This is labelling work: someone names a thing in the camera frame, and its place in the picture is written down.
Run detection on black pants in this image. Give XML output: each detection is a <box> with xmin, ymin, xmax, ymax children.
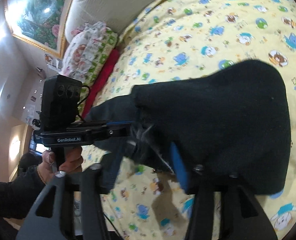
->
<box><xmin>85</xmin><ymin>60</ymin><xmax>291</xmax><ymax>194</ymax></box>

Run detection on person left forearm black sleeve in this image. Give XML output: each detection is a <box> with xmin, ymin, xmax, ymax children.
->
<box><xmin>0</xmin><ymin>166</ymin><xmax>45</xmax><ymax>239</ymax></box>

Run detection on person left hand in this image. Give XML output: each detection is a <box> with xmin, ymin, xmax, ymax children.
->
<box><xmin>37</xmin><ymin>146</ymin><xmax>83</xmax><ymax>184</ymax></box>

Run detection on red blanket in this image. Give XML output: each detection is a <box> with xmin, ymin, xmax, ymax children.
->
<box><xmin>81</xmin><ymin>49</ymin><xmax>119</xmax><ymax>118</ymax></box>

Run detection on floral pillow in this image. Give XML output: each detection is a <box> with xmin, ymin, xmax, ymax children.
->
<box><xmin>60</xmin><ymin>22</ymin><xmax>118</xmax><ymax>86</ymax></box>

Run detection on striped beige headboard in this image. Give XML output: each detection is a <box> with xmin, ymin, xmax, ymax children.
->
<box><xmin>64</xmin><ymin>0</ymin><xmax>155</xmax><ymax>42</ymax></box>

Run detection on framed landscape painting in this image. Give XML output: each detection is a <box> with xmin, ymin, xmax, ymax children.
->
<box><xmin>4</xmin><ymin>0</ymin><xmax>72</xmax><ymax>59</ymax></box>

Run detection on yellow bear print bedsheet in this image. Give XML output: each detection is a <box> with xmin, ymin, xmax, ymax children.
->
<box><xmin>94</xmin><ymin>0</ymin><xmax>296</xmax><ymax>239</ymax></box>

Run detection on black camera box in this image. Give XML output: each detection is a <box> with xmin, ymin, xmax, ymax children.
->
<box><xmin>40</xmin><ymin>75</ymin><xmax>82</xmax><ymax>132</ymax></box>

